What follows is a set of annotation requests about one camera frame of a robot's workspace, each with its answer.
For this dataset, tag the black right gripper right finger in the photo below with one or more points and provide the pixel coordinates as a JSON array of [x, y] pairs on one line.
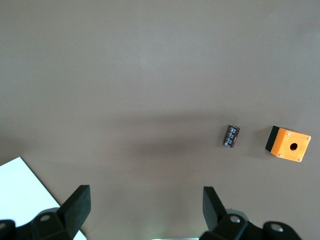
[[215, 215]]

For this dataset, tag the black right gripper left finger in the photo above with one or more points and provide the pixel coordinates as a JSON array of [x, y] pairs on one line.
[[72, 212]]

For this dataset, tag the orange black button box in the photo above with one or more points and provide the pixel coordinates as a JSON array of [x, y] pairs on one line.
[[290, 146]]

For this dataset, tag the grey plastic tray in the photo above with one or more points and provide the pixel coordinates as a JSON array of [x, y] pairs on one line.
[[22, 185]]

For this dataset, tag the dark cylindrical capacitor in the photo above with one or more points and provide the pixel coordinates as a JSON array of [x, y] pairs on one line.
[[232, 136]]

